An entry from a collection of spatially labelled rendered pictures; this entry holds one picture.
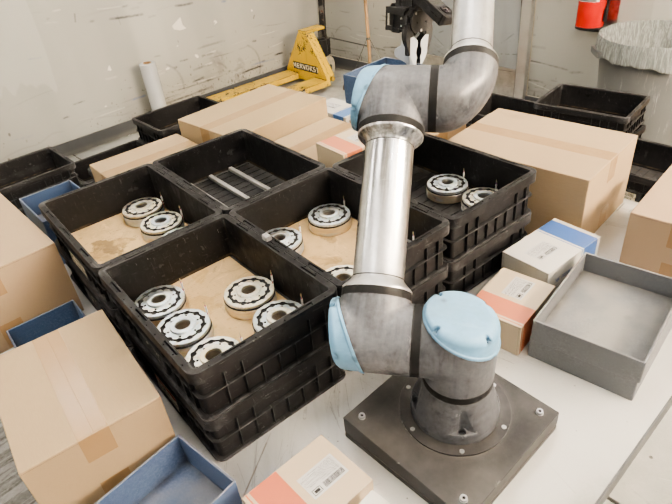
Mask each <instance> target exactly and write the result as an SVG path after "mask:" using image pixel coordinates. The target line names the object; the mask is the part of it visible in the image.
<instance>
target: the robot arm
mask: <svg viewBox="0 0 672 504"><path fill-rule="evenodd" d="M494 2H495V0H453V11H452V10H451V9H450V8H449V7H448V6H447V5H446V4H445V3H444V2H443V1H442V0H396V3H391V5H390V6H386V21H385V30H390V31H391V32H393V33H401V32H402V39H401V46H399V47H397V48H395V51H394V54H395V56H396V57H397V58H398V59H400V60H402V61H403V62H405V63H406V64H407V65H389V64H382V65H373V66H367V67H365V68H363V69H362V70H361V71H360V73H359V74H358V76H357V79H356V81H355V85H354V88H353V93H352V99H351V110H350V121H351V126H352V129H353V130H354V131H357V132H358V139H359V140H360V142H361V143H362V144H363V145H364V146H365V153H364V163H363V173H362V184H361V194H360V204H359V214H358V224H357V234H356V245H355V255H354V265H353V275H352V278H351V279H350V280H349V281H347V282H346V283H345V284H344V285H343V286H342V292H341V297H339V296H337V297H336V298H332V299H331V301H330V305H329V306H330V308H329V314H328V331H329V343H330V349H331V354H332V358H333V360H334V362H335V364H336V365H337V366H338V367H339V368H341V369H344V370H350V371H357V372H360V373H362V374H364V373H374V374H385V375H395V376H405V377H417V378H418V380H417V381H416V383H415V385H414V387H413V389H412V393H411V413H412V416H413V418H414V420H415V422H416V423H417V425H418V426H419V427H420V429H421V430H422V431H424V432H425V433H426V434H427V435H429V436H430V437H432V438H434V439H436V440H438V441H440V442H443V443H447V444H452V445H467V444H472V443H476V442H479V441H481V440H483V439H484V438H486V437H487V436H488V435H490V434H491V433H492V431H493V430H494V429H495V427H496V425H497V423H498V419H499V413H500V401H499V397H498V394H497V391H496V389H495V387H494V383H493V381H494V375H495V369H496V362H497V356H498V352H499V350H500V346H501V339H500V330H501V328H500V322H499V319H498V316H497V315H496V313H495V311H494V310H493V309H492V308H491V307H490V306H488V305H486V303H485V301H483V300H482V299H480V298H478V297H476V296H474V295H472V294H469V293H465V292H461V291H444V292H440V294H439V295H434V296H432V297H431V298H430V299H429V300H428V301H427V302H426V304H416V303H412V291H411V290H410V289H409V287H408V286H407V285H406V284H405V283H404V275H405V262H406V248H407V235H408V222H409V209H410V196H411V183H412V170H413V156H414V150H415V149H416V148H417V147H419V146H420V145H421V144H422V142H423V139H424V133H445V132H450V131H453V130H456V129H458V128H460V127H462V126H463V125H465V124H467V123H468V122H469V121H471V120H472V119H473V118H474V117H475V116H476V115H477V114H478V113H479V112H480V111H481V109H482V108H483V107H484V105H485V104H486V102H487V101H488V99H489V97H490V95H491V93H492V91H493V89H494V86H495V83H496V79H497V75H498V55H497V53H496V51H495V50H494V49H493V30H494ZM388 13H389V25H387V20H388ZM433 21H434V22H435V23H437V24H438V25H439V26H443V25H450V24H451V23H452V27H451V42H450V51H448V52H447V54H446V55H445V57H444V62H443V65H417V64H416V63H421V64H422V63H423V61H424V59H425V57H426V54H427V52H428V49H429V46H430V43H431V39H432V33H433V26H432V23H433Z"/></svg>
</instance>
